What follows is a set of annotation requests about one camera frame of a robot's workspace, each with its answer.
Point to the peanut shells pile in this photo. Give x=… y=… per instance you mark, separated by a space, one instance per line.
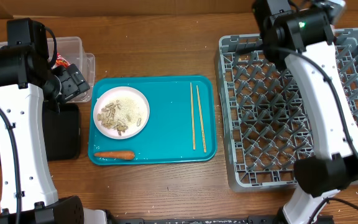
x=119 y=116

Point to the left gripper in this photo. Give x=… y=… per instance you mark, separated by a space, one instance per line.
x=74 y=82

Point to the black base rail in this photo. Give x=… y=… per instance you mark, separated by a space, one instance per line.
x=253 y=219

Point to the pink round plate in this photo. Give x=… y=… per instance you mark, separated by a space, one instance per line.
x=122 y=93

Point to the clear plastic bin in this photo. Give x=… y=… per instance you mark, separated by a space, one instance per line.
x=79 y=68

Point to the teal serving tray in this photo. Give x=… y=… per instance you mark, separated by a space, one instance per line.
x=167 y=136

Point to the black plastic tray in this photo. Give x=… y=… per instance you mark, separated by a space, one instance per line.
x=62 y=132

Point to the grey dishwasher rack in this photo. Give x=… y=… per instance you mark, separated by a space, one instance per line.
x=265 y=124

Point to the orange carrot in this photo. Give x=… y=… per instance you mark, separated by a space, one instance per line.
x=123 y=155

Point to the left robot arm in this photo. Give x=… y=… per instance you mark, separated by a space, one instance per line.
x=28 y=192

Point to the red snack wrapper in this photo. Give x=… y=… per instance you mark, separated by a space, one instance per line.
x=61 y=61

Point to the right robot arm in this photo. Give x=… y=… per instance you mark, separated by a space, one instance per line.
x=302 y=41

